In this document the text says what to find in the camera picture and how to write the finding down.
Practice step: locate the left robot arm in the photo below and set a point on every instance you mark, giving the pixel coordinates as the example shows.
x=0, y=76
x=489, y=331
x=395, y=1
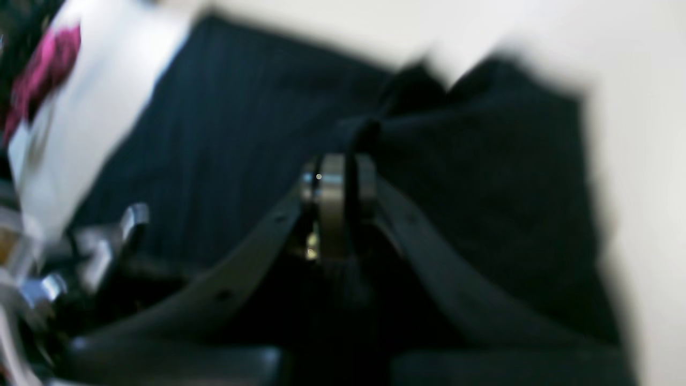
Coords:
x=49, y=287

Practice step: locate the orange black tool at edge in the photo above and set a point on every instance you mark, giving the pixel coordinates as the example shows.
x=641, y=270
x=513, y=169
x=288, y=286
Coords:
x=47, y=68

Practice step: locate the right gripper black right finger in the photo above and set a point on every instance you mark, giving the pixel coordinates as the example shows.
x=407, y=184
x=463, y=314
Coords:
x=513, y=344

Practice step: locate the black t-shirt with graphic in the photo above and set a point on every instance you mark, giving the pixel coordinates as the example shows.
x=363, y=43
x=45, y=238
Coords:
x=496, y=163

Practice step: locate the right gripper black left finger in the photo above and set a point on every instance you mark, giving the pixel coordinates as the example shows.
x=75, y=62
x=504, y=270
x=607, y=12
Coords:
x=164, y=345

